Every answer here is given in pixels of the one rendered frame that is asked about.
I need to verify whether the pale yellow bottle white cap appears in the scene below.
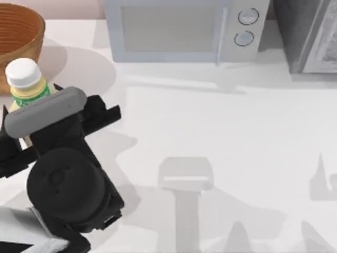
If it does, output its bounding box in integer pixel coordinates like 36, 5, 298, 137
5, 57, 51, 147

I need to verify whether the brown wicker basket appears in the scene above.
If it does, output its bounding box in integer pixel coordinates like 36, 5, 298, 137
0, 2, 46, 95

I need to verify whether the microwave oven door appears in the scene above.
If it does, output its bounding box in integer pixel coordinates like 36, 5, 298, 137
103, 0, 233, 64

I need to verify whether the round microwave knob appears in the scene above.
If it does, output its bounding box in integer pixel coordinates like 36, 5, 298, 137
237, 7, 260, 26
233, 30, 255, 48

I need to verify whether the pale microwave oven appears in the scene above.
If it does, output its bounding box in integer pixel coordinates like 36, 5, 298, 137
102, 0, 271, 67

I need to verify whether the microwave door handle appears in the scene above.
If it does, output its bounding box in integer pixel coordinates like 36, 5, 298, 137
216, 7, 228, 67

